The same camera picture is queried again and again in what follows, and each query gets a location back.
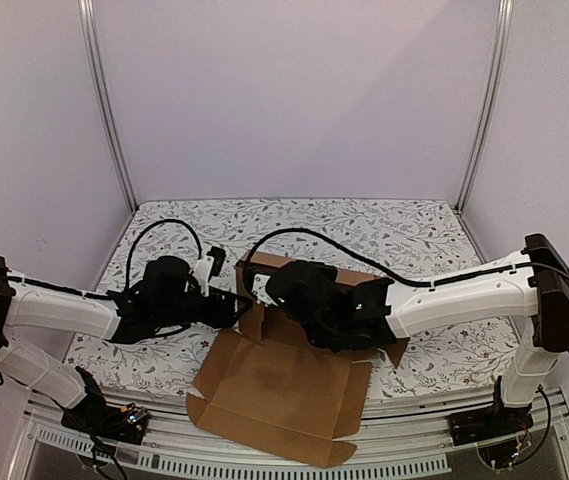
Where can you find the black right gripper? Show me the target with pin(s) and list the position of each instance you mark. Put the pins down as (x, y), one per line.
(356, 330)

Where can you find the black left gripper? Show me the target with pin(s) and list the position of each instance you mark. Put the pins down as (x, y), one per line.
(226, 318)

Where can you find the brown cardboard box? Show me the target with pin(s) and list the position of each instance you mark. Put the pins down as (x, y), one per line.
(266, 387)

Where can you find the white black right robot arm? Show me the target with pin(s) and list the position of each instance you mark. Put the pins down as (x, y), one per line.
(532, 282)

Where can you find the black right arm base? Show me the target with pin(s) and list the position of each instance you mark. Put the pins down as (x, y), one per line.
(500, 432)

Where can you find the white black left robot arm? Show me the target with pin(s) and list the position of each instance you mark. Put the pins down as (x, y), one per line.
(170, 297)

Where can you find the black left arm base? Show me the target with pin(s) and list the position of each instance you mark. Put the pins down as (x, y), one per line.
(93, 416)

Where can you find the floral patterned table mat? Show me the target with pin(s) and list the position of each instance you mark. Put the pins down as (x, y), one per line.
(414, 238)

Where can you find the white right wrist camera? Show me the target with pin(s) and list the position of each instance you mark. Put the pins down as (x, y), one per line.
(259, 290)

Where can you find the front aluminium rail frame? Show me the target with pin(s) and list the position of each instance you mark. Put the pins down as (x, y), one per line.
(404, 438)

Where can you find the left rear aluminium frame post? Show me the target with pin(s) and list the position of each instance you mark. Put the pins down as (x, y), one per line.
(100, 85)

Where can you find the aluminium frame post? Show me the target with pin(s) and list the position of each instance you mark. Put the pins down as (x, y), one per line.
(496, 65)
(100, 85)

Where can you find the right rear aluminium frame post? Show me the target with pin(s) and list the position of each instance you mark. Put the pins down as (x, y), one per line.
(496, 65)

